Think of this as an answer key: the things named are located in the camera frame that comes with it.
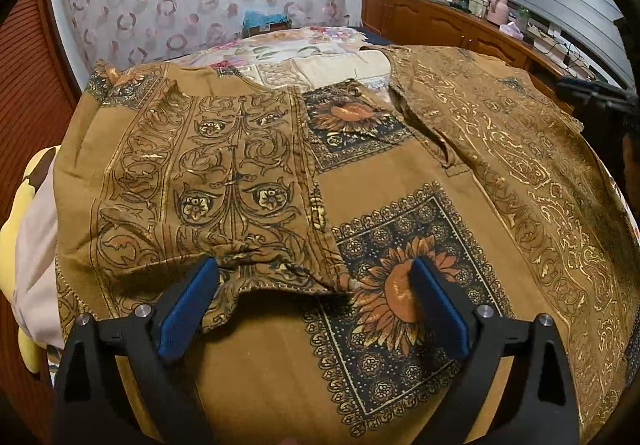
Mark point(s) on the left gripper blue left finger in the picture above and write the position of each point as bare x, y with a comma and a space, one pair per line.
91, 404

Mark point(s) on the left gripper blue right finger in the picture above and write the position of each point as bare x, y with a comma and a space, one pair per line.
538, 404

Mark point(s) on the brown gold patterned garment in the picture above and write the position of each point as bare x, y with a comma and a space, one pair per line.
315, 205

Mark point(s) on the person's right hand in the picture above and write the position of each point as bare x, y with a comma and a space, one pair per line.
631, 158

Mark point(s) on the yellow plush toy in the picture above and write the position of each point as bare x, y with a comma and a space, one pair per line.
33, 176

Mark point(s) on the pink tissue pack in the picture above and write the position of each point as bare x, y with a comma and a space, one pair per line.
511, 29

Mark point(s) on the pale pink pillow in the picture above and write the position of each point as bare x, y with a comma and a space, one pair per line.
35, 298

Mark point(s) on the pink thermos jug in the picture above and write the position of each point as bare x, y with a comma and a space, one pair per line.
498, 12

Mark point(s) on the white bottles on sideboard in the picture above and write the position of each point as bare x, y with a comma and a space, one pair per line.
477, 8

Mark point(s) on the long wooden sideboard cabinet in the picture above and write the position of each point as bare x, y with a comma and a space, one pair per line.
426, 23

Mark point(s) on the navy blue bed sheet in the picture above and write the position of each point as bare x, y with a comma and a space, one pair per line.
372, 36

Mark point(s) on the brown louvered wooden wardrobe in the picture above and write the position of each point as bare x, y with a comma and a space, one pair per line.
38, 97

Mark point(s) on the floral rose bed quilt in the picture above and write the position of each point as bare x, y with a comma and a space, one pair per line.
306, 58

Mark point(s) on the box with blue cloth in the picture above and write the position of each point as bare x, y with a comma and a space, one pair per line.
256, 23

